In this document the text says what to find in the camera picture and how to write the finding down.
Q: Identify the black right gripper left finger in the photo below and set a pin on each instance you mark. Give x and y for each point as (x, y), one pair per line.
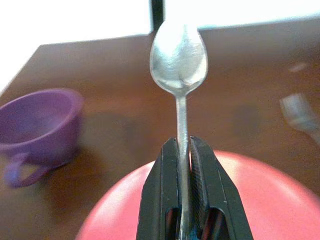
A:
(162, 195)

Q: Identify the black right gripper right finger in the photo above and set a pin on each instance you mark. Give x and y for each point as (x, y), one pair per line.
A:
(215, 195)

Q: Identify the silver metal spoon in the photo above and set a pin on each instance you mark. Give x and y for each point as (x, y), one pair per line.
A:
(178, 62)

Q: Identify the pink round plate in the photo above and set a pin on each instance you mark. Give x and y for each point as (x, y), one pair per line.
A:
(275, 200)

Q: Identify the silver metal fork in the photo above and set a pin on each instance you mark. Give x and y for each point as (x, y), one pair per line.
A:
(298, 112)

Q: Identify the dark brown wooden table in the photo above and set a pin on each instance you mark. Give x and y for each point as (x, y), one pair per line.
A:
(112, 75)

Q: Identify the purple cup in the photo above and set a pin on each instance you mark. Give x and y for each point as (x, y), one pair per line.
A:
(37, 130)

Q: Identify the black vertical post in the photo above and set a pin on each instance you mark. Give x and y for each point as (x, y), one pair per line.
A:
(157, 15)

